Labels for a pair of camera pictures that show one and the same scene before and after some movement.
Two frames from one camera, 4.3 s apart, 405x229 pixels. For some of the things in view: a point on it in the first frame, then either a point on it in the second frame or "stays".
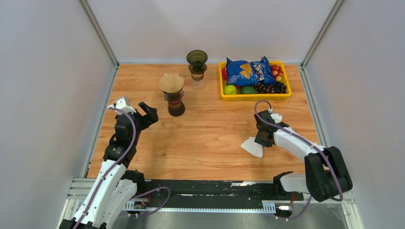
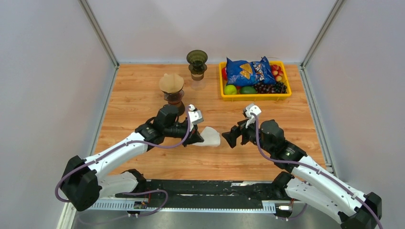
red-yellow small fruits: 277,71 stays
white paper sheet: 253,148 -> 211,136
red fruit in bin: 224,73 stays
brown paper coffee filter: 171,83 stays
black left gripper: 151,116 -> 193,137
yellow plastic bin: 259,97 stays
